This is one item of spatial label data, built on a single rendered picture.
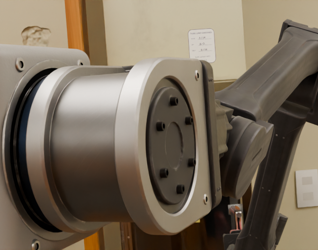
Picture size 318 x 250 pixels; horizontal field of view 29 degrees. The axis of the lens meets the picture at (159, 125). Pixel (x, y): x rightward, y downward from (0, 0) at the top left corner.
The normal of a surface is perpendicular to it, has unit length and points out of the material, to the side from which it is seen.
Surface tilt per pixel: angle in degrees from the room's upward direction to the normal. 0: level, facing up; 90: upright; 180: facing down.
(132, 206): 121
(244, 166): 112
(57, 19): 90
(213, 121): 90
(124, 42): 90
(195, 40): 90
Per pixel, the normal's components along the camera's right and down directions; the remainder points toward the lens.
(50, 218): -0.22, 0.76
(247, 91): 0.14, -0.87
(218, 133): 0.92, -0.04
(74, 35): 0.07, 0.04
